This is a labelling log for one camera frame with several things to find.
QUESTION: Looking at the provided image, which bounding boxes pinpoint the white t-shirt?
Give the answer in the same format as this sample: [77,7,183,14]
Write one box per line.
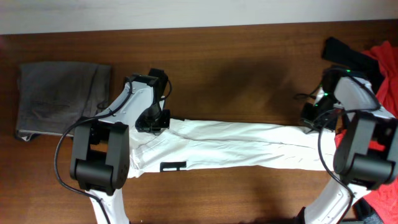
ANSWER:
[128,119,336,178]

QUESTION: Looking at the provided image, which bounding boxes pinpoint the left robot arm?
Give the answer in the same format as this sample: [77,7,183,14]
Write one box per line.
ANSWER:
[70,68,170,223]

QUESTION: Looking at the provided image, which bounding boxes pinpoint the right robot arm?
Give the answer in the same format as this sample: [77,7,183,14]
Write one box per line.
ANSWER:
[294,66,397,224]

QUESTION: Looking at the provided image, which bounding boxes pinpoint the black garment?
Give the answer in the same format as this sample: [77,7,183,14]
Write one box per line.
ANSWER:
[322,37,384,93]

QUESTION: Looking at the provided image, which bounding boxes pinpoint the red t-shirt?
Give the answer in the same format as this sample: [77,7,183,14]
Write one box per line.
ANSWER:
[334,40,398,224]

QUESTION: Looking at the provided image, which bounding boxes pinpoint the folded grey trousers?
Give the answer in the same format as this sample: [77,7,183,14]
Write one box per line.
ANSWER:
[15,62,111,141]

